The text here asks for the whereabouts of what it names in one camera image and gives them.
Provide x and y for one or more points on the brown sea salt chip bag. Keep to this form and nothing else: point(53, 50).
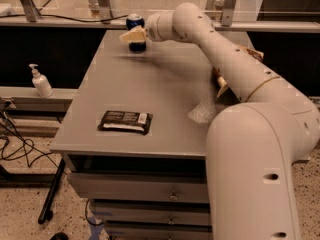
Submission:
point(232, 71)

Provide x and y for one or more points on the grey drawer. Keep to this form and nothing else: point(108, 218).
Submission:
point(152, 212)
point(136, 231)
point(139, 188)

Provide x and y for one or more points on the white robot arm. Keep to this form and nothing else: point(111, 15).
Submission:
point(251, 146)

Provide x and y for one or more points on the metal frame post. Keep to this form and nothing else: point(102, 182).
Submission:
point(104, 9)
point(30, 10)
point(228, 12)

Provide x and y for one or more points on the right metal frame post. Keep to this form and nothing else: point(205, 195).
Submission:
point(228, 12)

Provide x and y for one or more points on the blue pepsi can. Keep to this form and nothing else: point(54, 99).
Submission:
point(134, 20)

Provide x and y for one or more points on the left metal frame post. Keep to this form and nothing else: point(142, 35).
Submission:
point(30, 10)

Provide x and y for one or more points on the grey drawer cabinet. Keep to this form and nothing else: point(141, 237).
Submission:
point(168, 145)

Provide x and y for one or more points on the middle metal frame post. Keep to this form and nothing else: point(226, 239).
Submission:
point(104, 9)

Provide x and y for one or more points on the bottom grey drawer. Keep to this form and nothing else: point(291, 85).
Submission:
point(136, 231)

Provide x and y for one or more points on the black metal floor leg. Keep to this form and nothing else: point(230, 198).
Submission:
point(46, 214)

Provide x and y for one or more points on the top grey drawer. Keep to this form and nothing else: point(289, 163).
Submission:
point(139, 188)

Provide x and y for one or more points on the black snack packet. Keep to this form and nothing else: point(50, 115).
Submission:
point(137, 122)

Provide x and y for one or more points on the white pump dispenser bottle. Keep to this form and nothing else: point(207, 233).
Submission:
point(40, 82)

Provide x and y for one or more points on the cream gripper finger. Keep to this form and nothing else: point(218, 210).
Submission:
point(135, 35)

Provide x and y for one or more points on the middle grey drawer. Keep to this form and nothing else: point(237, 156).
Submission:
point(152, 212)

